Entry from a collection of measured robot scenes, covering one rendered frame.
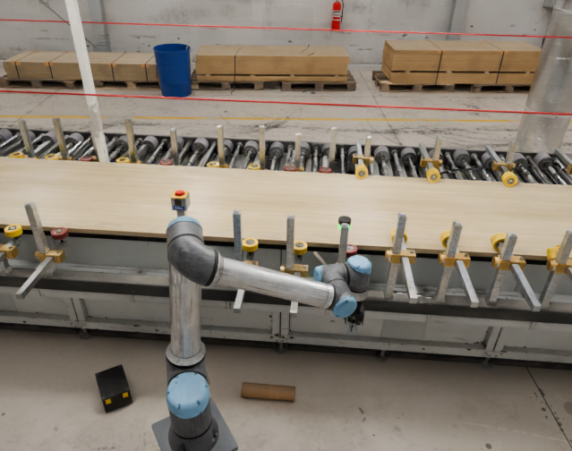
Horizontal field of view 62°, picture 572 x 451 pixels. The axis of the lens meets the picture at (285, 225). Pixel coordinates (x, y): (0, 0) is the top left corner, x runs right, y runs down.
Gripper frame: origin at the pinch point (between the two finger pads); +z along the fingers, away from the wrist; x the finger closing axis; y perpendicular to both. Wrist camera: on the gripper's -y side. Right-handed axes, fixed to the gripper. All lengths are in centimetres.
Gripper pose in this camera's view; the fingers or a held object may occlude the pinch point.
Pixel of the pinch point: (351, 327)
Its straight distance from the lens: 206.5
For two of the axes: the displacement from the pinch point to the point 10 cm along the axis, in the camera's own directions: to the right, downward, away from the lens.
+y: -0.8, 5.3, -8.4
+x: 10.0, 0.6, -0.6
